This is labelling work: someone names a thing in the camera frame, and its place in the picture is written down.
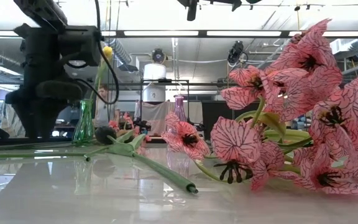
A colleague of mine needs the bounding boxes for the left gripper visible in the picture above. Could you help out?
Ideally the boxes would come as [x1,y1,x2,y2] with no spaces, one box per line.
[4,77,86,140]

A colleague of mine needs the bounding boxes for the pink flower bunch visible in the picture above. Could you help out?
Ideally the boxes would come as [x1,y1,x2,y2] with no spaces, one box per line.
[160,17,358,197]

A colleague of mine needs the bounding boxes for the black tulip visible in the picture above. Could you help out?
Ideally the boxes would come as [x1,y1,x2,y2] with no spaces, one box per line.
[94,126,200,195]

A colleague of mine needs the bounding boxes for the green glass vase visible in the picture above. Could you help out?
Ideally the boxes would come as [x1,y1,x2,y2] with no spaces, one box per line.
[71,98,95,144]

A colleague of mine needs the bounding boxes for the red background flowers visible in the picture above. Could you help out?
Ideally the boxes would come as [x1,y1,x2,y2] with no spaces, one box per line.
[108,111,135,131]

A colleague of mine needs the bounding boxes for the pink glass vase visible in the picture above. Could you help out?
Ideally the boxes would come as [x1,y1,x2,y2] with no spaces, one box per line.
[173,95,188,123]

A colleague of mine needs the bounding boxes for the black ceiling spotlight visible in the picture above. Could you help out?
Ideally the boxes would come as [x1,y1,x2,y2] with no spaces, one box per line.
[227,40,249,65]

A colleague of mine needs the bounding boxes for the person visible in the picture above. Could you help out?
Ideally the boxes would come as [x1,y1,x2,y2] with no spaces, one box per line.
[93,84,121,128]

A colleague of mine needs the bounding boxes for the white cylindrical tank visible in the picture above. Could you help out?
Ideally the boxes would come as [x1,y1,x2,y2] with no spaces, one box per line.
[142,63,168,103]

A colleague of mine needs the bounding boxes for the black partition panel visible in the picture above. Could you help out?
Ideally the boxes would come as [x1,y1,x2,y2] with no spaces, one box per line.
[201,101,241,141]

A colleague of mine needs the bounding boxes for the silver ventilation duct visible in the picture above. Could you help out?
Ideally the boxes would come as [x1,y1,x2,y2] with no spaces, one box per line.
[104,37,139,73]

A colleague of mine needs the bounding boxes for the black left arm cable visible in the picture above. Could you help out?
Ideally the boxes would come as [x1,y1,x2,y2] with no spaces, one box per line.
[73,0,120,106]

